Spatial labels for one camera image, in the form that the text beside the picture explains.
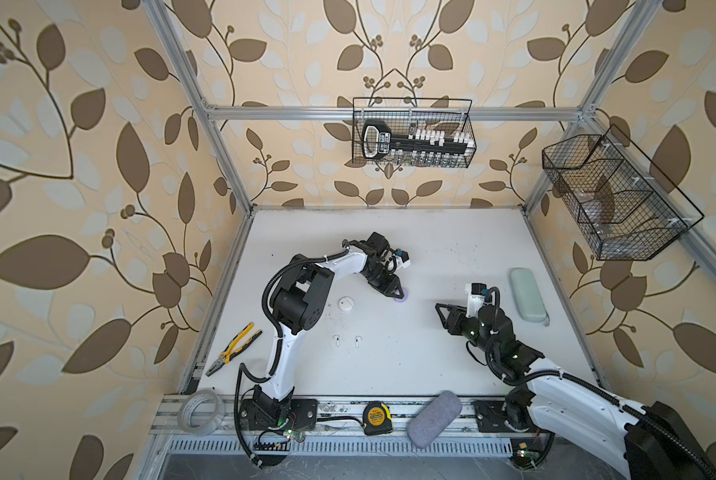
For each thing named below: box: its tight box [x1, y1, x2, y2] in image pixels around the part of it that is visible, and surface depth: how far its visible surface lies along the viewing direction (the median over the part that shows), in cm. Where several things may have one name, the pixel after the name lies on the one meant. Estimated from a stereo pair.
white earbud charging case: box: [338, 296, 355, 312], surface depth 95 cm
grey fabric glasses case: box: [406, 390, 463, 449], surface depth 72 cm
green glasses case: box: [510, 267, 550, 327], surface depth 95 cm
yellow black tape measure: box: [362, 400, 393, 436], surface depth 73 cm
